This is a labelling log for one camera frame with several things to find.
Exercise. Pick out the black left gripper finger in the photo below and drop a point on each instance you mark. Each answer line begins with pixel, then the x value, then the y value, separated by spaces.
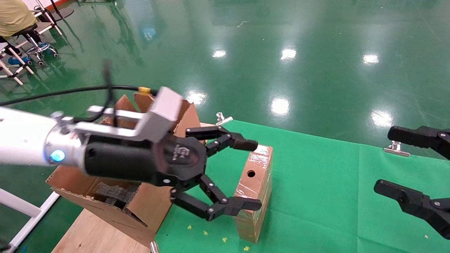
pixel 242 204
pixel 242 144

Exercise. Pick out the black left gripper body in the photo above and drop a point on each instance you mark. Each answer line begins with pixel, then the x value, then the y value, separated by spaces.
pixel 140 161

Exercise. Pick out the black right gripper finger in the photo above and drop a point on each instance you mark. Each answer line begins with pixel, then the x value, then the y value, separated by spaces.
pixel 411 200
pixel 418 136

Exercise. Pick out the small taped cardboard box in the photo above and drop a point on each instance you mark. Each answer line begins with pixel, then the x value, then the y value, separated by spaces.
pixel 258 189

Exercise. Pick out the large open cardboard carton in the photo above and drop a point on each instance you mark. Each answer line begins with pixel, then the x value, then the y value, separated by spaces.
pixel 151 207

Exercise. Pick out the black foam insert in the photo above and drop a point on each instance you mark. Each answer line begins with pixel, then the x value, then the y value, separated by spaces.
pixel 116 193

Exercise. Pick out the green table cloth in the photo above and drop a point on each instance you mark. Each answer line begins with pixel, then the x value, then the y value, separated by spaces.
pixel 316 196

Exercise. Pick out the blue shoe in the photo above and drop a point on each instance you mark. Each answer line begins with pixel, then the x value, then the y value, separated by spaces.
pixel 15 61

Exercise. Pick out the black wheeled stool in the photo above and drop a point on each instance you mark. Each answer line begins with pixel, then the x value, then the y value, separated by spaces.
pixel 33 38

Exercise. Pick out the black round stand base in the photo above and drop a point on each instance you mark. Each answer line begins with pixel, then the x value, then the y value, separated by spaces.
pixel 63 13

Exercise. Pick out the person in yellow shirt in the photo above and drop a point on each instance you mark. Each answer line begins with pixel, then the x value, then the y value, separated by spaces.
pixel 14 15

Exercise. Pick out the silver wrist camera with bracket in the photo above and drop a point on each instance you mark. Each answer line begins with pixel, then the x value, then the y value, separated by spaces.
pixel 165 109

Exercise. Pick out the white table leg frame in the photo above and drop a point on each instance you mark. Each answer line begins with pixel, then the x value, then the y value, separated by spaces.
pixel 17 205

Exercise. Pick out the white pipe frame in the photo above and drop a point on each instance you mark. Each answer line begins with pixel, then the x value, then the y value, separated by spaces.
pixel 14 70
pixel 49 17

